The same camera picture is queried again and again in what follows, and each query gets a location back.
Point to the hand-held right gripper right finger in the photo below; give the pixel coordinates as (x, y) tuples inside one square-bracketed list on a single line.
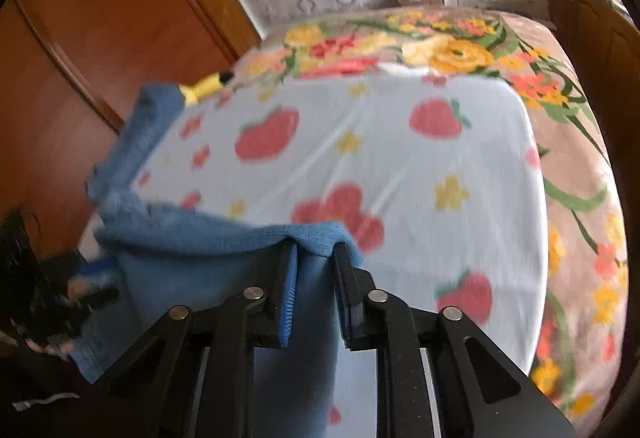
[(346, 303)]

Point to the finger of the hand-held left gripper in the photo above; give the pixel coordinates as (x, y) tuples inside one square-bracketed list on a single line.
[(95, 298)]

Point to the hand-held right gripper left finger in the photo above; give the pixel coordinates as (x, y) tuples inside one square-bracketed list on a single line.
[(287, 303)]

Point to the blue denim pants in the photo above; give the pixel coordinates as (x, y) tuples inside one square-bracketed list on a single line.
[(200, 238)]

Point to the white strawberry print sheet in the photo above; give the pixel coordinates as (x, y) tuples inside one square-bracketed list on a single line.
[(400, 167)]

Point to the yellow plush pillow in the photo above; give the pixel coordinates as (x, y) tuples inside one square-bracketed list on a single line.
[(205, 87)]

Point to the wooden wardrobe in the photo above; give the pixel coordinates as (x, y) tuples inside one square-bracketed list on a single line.
[(100, 42)]

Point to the beige floral blanket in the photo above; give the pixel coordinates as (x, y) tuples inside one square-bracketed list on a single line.
[(575, 167)]

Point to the wooden cabinet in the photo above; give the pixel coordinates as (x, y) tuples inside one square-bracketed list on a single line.
[(590, 17)]

